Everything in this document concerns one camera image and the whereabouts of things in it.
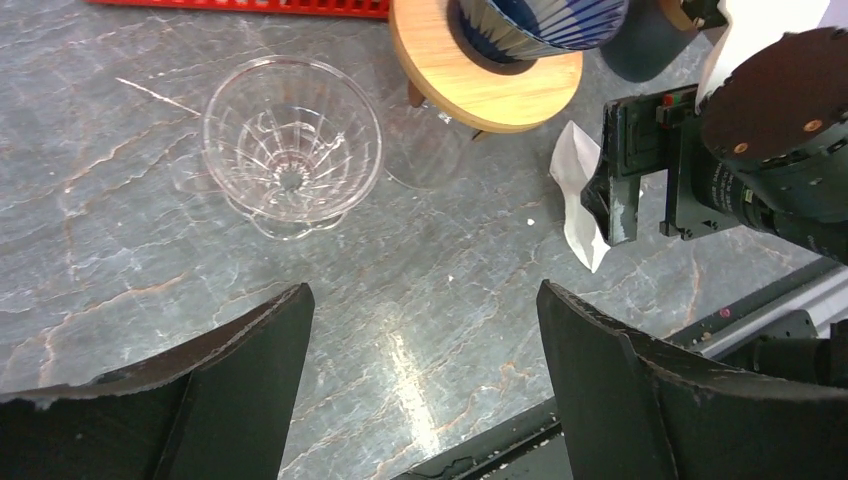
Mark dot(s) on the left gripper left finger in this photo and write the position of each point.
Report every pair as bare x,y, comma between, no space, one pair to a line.
218,406

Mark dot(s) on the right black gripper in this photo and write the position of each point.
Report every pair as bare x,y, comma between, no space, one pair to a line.
767,149

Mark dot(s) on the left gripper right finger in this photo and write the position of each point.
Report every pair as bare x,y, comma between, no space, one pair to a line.
633,406

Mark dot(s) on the white paper coffee filter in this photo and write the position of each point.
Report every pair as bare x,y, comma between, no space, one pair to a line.
574,161

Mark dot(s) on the round wooden dripper holder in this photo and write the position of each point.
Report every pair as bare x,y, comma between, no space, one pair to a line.
441,67

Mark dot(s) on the clear glass dripper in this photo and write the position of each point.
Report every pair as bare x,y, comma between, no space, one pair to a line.
292,144

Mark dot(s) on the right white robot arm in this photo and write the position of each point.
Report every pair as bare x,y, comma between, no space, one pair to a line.
748,27

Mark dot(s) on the dark red black cup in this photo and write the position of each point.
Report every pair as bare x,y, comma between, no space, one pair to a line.
653,34

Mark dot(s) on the glass beaker carafe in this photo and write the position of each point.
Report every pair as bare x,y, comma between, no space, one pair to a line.
425,147

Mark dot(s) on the red plastic shopping basket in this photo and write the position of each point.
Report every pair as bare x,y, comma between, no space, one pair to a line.
368,9

